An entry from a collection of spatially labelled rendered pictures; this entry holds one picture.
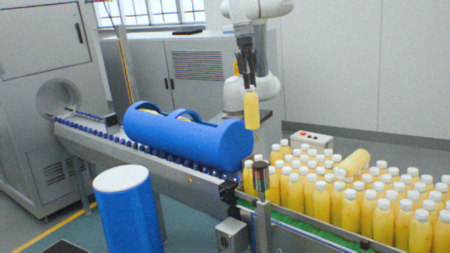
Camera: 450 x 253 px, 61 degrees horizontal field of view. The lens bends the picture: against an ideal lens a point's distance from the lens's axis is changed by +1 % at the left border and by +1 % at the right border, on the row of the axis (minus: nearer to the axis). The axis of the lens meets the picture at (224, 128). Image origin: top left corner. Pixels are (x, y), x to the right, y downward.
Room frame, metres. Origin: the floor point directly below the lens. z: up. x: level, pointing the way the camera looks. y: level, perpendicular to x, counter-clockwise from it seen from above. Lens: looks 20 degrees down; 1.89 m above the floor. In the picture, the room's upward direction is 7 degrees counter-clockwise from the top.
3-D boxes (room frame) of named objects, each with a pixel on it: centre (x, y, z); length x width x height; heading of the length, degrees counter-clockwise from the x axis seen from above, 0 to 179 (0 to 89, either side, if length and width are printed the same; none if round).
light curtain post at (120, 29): (3.09, 0.71, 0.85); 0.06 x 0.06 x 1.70; 45
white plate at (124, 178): (1.77, 0.55, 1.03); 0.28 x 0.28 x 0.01
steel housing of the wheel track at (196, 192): (2.55, 0.64, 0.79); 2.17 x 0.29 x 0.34; 45
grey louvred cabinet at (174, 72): (4.35, 0.39, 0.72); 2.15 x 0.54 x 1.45; 53
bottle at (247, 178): (1.63, -0.10, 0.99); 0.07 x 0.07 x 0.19
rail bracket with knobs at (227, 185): (1.63, 0.01, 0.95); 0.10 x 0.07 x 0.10; 135
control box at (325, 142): (1.86, -0.45, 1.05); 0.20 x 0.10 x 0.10; 45
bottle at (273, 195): (1.54, -0.19, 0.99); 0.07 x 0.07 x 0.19
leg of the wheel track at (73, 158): (3.20, 1.38, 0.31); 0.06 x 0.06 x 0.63; 45
